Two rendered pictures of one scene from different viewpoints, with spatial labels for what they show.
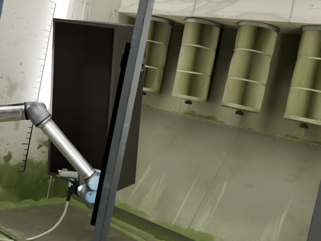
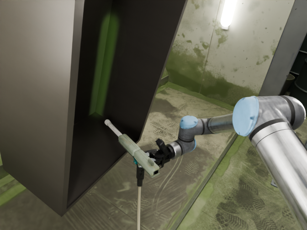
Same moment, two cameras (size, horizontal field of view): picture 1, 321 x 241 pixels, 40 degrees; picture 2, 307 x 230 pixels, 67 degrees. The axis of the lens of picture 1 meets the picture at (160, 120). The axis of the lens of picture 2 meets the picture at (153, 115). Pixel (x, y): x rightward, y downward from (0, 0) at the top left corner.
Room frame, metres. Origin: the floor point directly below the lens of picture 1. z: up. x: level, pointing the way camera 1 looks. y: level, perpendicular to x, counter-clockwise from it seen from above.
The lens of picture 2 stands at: (3.20, 1.36, 1.35)
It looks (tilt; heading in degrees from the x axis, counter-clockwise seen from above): 33 degrees down; 264
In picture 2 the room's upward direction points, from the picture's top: 6 degrees clockwise
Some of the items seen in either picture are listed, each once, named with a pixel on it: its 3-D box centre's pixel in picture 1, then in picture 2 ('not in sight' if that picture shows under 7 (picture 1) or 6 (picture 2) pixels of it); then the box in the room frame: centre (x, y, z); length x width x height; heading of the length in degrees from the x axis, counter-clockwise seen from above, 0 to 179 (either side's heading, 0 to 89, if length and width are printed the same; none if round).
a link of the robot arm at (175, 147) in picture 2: (84, 191); (172, 150); (2.98, 0.41, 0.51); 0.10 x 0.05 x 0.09; 125
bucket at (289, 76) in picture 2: not in sight; (278, 84); (1.26, -1.45, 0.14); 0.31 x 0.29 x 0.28; 53
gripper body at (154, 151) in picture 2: (79, 188); (160, 156); (3.05, 0.45, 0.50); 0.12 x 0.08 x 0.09; 35
